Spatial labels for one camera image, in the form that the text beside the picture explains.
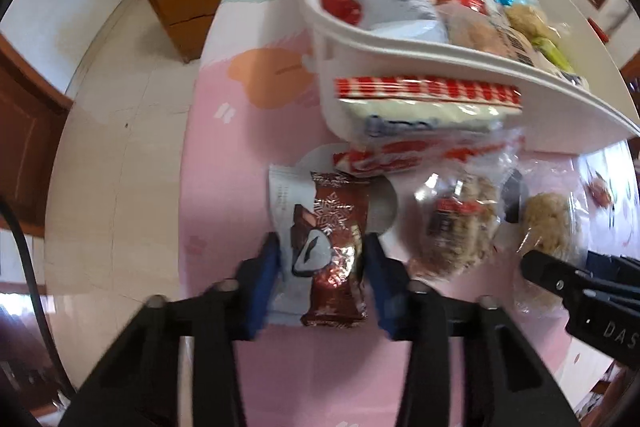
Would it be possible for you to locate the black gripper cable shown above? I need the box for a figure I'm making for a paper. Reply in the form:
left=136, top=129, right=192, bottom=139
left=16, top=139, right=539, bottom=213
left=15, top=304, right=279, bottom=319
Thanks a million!
left=0, top=194, right=68, bottom=400

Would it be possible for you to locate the small red and white packet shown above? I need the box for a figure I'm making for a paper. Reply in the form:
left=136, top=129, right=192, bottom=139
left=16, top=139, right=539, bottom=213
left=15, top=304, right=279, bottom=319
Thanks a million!
left=440, top=0, right=493, bottom=15

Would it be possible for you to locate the dark snack packet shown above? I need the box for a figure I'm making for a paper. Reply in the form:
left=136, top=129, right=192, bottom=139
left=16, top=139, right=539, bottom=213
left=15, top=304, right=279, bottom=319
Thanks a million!
left=500, top=169, right=526, bottom=223

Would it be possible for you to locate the brown bun clear packet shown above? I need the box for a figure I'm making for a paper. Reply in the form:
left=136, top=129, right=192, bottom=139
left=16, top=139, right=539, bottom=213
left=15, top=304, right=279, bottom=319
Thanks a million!
left=447, top=12, right=538, bottom=58

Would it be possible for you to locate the long red and white packet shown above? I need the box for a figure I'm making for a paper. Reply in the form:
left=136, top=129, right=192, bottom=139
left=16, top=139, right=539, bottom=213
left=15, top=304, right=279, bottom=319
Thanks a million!
left=334, top=139, right=523, bottom=175

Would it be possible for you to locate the brown wooden door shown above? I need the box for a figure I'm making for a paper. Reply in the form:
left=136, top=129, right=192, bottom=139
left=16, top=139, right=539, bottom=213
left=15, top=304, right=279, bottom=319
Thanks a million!
left=0, top=34, right=73, bottom=238

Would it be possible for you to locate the oat cookie clear packet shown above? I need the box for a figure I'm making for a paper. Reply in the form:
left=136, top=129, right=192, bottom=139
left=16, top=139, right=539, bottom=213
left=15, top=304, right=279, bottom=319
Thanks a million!
left=410, top=157, right=506, bottom=280

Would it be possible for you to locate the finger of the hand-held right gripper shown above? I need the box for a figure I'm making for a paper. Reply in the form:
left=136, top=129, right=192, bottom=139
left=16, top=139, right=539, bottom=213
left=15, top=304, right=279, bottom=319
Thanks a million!
left=586, top=251, right=640, bottom=289
left=520, top=250, right=597, bottom=309

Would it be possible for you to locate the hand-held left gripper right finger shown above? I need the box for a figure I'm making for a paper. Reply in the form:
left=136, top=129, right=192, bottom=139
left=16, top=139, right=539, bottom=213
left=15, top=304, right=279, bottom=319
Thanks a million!
left=365, top=232, right=581, bottom=427

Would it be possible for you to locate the red striped white packet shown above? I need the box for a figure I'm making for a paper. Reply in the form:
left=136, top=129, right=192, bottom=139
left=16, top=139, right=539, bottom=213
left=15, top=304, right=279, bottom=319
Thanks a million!
left=332, top=76, right=523, bottom=142

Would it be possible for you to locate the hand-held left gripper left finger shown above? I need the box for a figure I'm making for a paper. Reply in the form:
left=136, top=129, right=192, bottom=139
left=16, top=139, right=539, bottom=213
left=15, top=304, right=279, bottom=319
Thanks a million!
left=60, top=232, right=281, bottom=427

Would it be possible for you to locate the pale cereal bar clear packet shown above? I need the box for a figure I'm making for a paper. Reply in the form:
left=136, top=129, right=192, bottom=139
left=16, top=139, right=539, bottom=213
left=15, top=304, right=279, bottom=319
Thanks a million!
left=502, top=3, right=556, bottom=40
left=515, top=189, right=583, bottom=313

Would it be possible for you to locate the small red candy packet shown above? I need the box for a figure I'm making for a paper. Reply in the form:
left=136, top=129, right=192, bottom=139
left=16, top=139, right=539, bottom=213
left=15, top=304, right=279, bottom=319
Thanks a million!
left=585, top=177, right=616, bottom=208

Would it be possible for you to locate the brown and white chocolate packet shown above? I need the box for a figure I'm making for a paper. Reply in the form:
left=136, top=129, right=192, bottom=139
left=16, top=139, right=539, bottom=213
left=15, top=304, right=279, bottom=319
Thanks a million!
left=268, top=165, right=372, bottom=330

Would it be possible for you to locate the white plastic basket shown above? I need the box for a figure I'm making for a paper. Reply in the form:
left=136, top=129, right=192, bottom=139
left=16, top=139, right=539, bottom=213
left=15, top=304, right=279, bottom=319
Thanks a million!
left=304, top=0, right=640, bottom=155

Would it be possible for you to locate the white and red snack bag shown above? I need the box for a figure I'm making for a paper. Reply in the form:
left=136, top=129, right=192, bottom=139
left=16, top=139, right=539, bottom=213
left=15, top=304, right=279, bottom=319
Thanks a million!
left=317, top=0, right=448, bottom=44

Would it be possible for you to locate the green snack packet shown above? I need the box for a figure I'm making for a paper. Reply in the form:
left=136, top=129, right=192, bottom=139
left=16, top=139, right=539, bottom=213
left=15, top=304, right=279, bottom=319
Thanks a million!
left=532, top=36, right=576, bottom=75

